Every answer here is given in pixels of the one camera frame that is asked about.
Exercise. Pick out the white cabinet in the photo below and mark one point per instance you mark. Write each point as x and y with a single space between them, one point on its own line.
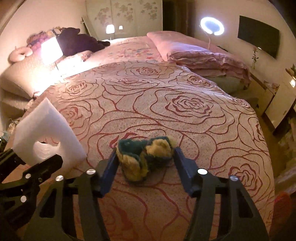
282 102

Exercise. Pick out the dark plush toy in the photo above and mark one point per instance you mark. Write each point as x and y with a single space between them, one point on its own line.
78 41

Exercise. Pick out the black wall television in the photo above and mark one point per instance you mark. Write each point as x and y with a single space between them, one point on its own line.
259 36

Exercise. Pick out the beige pillow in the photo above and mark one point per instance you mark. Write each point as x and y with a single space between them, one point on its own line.
20 76

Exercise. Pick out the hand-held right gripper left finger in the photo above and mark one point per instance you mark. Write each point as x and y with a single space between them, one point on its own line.
108 171

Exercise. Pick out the red plastic basket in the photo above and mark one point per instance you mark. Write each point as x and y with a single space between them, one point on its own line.
283 204

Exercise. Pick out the rose pattern bedspread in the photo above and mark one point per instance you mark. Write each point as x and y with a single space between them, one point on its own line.
150 111

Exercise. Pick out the teal yellow fluffy rag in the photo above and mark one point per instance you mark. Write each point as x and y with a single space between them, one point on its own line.
138 160

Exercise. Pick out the floral sliding wardrobe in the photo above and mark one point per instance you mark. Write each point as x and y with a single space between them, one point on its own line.
129 14

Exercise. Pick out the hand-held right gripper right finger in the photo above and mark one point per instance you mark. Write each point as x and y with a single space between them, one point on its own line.
185 169

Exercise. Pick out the folded pink quilt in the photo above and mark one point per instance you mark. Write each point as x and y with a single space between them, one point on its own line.
198 58

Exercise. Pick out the white foam block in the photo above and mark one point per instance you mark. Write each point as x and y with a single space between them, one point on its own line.
46 125

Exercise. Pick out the small bedside lamp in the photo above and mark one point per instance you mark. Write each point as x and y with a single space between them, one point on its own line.
110 29

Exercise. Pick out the dark wooden door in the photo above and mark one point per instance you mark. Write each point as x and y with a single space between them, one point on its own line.
178 14

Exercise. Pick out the purple plush toy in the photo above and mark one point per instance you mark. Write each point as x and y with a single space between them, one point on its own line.
37 39

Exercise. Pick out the rose in glass vase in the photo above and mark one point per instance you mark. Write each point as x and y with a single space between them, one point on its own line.
254 58

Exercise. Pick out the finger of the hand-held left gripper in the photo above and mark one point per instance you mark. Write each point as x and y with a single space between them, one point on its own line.
46 166
9 160

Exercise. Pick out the white desk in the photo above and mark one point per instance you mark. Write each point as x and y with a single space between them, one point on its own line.
268 92

